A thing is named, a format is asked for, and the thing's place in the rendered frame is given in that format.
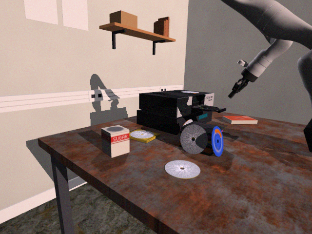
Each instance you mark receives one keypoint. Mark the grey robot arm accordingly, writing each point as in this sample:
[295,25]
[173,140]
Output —
[280,27]

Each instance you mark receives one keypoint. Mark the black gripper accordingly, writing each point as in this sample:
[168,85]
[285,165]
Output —
[247,76]

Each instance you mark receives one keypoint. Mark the blue cd with orange mark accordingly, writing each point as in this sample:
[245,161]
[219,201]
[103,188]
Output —
[217,146]

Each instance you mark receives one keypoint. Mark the red paperback book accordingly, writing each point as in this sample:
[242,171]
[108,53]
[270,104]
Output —
[239,120]

